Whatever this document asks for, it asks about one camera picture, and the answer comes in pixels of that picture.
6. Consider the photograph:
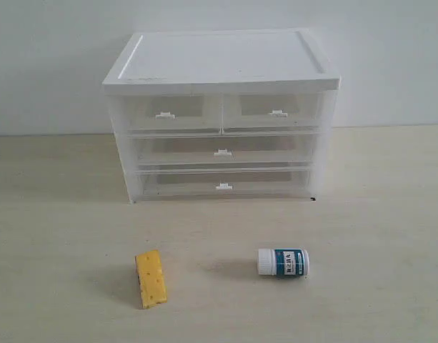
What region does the white blue-labelled pill bottle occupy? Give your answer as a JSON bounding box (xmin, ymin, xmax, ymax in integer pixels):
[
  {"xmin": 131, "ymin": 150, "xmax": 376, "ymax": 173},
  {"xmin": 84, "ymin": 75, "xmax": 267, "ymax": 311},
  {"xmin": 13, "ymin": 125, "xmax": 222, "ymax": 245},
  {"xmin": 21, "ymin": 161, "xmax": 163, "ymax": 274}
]
[{"xmin": 257, "ymin": 248, "xmax": 310, "ymax": 278}]

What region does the yellow cheese wedge toy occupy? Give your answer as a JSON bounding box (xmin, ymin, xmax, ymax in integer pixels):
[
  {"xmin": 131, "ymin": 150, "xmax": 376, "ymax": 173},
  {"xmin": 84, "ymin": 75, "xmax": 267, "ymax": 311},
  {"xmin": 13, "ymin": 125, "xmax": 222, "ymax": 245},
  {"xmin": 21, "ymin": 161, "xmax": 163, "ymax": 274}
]
[{"xmin": 135, "ymin": 250, "xmax": 168, "ymax": 309}]

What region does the clear bottom wide drawer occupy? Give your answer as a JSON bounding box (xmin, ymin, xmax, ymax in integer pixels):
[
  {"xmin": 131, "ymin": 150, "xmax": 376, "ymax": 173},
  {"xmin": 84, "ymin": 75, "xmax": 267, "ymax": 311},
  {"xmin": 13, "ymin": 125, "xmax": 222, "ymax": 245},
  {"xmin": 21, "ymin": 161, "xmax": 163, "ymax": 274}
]
[{"xmin": 136, "ymin": 165, "xmax": 317, "ymax": 199}]

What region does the clear wide drawer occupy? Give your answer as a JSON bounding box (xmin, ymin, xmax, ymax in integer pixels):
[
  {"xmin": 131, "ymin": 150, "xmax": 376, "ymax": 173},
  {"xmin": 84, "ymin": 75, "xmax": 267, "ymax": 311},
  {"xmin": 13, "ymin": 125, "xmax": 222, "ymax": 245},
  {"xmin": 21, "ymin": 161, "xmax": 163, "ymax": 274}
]
[
  {"xmin": 136, "ymin": 165, "xmax": 317, "ymax": 199},
  {"xmin": 130, "ymin": 134, "xmax": 318, "ymax": 166}
]

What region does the white plastic drawer cabinet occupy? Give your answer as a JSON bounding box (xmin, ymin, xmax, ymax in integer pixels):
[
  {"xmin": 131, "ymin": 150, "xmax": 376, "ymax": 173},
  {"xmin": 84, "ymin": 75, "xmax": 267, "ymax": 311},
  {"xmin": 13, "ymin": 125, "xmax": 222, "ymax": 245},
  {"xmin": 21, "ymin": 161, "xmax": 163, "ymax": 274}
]
[{"xmin": 102, "ymin": 29, "xmax": 341, "ymax": 203}]

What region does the clear middle wide drawer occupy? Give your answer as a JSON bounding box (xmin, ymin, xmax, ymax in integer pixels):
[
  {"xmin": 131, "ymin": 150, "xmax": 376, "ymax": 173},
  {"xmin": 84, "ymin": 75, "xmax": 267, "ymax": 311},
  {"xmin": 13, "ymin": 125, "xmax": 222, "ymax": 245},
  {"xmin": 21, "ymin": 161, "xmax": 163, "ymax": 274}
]
[{"xmin": 130, "ymin": 134, "xmax": 318, "ymax": 166}]

